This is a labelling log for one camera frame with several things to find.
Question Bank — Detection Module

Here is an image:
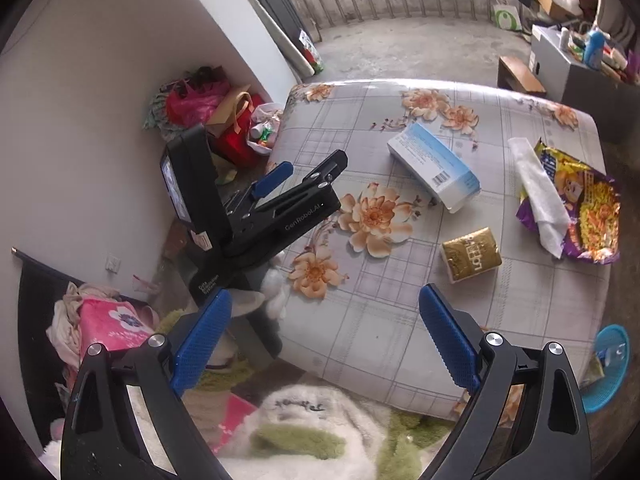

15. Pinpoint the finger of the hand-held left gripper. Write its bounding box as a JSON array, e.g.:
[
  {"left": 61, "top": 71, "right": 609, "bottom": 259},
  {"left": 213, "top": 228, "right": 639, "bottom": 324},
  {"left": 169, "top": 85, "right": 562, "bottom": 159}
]
[
  {"left": 249, "top": 161, "right": 295, "bottom": 201},
  {"left": 252, "top": 149, "right": 350, "bottom": 209}
]

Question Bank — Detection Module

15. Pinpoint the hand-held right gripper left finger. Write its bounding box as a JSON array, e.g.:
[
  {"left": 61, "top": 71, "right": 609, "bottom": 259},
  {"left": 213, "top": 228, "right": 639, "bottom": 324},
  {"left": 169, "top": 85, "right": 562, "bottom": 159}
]
[{"left": 59, "top": 288, "right": 235, "bottom": 480}]

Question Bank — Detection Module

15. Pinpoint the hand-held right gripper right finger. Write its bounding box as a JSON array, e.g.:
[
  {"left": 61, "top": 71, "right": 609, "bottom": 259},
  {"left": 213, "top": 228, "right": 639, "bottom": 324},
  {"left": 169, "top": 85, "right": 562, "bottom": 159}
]
[{"left": 418, "top": 283, "right": 594, "bottom": 480}]

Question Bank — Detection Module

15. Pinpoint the gold packet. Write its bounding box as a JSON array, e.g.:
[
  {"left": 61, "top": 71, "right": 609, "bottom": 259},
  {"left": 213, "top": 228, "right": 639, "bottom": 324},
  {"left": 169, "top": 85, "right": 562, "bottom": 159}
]
[{"left": 440, "top": 227, "right": 502, "bottom": 285}]

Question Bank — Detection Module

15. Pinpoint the blue white cardboard box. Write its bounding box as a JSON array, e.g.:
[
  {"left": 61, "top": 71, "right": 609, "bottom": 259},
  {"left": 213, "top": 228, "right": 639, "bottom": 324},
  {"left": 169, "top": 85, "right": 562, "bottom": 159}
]
[{"left": 386, "top": 121, "right": 482, "bottom": 215}]

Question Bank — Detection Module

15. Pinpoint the white tissue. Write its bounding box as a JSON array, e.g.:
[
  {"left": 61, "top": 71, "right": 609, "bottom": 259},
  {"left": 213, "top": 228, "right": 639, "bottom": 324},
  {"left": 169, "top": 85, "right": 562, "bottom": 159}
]
[{"left": 507, "top": 136, "right": 572, "bottom": 260}]

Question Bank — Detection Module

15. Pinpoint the blue plastic basket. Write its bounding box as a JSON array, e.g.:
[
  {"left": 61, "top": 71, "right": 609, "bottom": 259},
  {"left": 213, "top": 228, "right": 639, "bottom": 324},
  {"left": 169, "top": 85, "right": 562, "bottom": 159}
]
[{"left": 580, "top": 324, "right": 631, "bottom": 414}]

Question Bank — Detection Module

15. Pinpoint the purple yellow snack bag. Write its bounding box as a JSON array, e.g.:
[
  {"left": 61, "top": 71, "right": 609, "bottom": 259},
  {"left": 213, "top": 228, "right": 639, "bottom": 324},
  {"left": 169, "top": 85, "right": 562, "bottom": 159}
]
[{"left": 515, "top": 137, "right": 622, "bottom": 266}]

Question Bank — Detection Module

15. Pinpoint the person's left hand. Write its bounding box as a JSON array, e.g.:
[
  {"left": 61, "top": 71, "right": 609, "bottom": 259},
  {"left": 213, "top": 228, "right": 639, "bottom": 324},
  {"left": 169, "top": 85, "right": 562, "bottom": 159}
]
[{"left": 260, "top": 265, "right": 291, "bottom": 321}]

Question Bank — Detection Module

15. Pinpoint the white plastic bag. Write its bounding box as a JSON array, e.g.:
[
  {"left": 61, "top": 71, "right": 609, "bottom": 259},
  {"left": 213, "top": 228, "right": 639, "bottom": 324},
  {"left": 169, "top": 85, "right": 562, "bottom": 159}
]
[{"left": 247, "top": 102, "right": 286, "bottom": 153}]

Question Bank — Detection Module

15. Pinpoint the red bag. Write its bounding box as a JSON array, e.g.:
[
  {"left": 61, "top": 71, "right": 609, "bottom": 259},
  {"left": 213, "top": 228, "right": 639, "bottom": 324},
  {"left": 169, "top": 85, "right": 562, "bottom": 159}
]
[{"left": 212, "top": 92, "right": 266, "bottom": 168}]

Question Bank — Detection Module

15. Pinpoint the floral tablecloth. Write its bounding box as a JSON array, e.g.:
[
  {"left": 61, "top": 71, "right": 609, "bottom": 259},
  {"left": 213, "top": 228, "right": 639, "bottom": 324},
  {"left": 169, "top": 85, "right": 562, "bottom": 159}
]
[{"left": 265, "top": 79, "right": 613, "bottom": 421}]

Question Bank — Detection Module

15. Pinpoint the pink book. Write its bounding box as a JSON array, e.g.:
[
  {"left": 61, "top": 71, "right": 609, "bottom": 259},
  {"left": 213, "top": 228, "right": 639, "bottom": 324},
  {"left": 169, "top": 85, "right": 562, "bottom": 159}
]
[{"left": 207, "top": 392, "right": 261, "bottom": 456}]

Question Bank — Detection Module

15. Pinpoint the brown paper bag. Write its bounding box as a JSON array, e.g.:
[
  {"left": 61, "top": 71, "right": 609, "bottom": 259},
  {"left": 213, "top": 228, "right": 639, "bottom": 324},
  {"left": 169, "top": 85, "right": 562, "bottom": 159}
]
[{"left": 207, "top": 85, "right": 253, "bottom": 133}]

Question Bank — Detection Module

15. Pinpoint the pink flower packet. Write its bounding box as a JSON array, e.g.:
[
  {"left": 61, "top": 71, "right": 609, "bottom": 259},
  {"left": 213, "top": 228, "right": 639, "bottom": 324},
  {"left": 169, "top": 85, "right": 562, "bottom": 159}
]
[{"left": 77, "top": 297, "right": 161, "bottom": 353}]

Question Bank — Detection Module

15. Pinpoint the pink plastic bag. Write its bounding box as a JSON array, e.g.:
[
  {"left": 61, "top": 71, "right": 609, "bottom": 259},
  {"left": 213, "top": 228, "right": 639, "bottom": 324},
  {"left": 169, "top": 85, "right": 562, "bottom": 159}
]
[{"left": 165, "top": 82, "right": 231, "bottom": 128}]

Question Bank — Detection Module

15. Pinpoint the colourful packet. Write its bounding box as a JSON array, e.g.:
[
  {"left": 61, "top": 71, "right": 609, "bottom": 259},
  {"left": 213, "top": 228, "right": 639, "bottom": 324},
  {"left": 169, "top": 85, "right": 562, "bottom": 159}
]
[{"left": 299, "top": 30, "right": 325, "bottom": 73}]

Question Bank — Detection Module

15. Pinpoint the pale clothes pile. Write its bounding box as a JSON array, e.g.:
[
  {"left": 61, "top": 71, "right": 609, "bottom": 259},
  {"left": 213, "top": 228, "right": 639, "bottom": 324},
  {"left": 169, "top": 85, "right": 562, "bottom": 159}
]
[{"left": 46, "top": 282, "right": 121, "bottom": 371}]

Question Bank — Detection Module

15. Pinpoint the white green fluffy blanket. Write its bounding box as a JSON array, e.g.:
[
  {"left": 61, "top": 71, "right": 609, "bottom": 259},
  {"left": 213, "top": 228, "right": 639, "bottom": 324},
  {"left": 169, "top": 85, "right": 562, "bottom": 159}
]
[{"left": 40, "top": 370, "right": 451, "bottom": 480}]

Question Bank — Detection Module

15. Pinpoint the dark cloth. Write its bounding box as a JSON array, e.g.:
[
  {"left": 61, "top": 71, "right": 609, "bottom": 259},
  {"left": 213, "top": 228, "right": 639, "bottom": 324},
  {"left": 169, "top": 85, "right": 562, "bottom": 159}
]
[{"left": 11, "top": 246, "right": 83, "bottom": 396}]

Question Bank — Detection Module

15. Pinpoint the dark grey panel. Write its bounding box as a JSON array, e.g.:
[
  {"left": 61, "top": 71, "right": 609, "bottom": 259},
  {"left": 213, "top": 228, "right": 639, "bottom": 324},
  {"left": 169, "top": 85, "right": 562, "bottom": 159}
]
[{"left": 247, "top": 0, "right": 321, "bottom": 76}]

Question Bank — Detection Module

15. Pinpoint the brown wooden stool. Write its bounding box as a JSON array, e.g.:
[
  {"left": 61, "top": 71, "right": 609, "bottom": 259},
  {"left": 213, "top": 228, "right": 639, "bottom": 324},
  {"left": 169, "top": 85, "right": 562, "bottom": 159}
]
[{"left": 497, "top": 55, "right": 547, "bottom": 98}]

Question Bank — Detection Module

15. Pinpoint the white green shopping bag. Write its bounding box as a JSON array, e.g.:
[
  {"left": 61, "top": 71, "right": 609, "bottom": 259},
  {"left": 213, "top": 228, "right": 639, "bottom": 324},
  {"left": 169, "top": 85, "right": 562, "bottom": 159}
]
[{"left": 491, "top": 2, "right": 523, "bottom": 32}]

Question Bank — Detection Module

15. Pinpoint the grey cabinet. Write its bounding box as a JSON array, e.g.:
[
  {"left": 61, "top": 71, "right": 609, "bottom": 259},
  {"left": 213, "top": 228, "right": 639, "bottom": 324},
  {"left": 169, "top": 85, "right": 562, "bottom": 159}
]
[{"left": 530, "top": 24, "right": 640, "bottom": 106}]

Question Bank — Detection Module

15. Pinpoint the brown cardboard box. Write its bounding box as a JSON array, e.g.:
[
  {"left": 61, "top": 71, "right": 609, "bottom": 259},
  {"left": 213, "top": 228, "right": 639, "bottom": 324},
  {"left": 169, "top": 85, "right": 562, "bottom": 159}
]
[{"left": 532, "top": 0, "right": 583, "bottom": 21}]

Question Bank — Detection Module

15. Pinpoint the blue bottle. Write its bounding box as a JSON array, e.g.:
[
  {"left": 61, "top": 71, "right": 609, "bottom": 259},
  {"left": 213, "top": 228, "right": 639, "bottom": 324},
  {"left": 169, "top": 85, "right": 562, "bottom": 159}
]
[{"left": 582, "top": 29, "right": 607, "bottom": 68}]

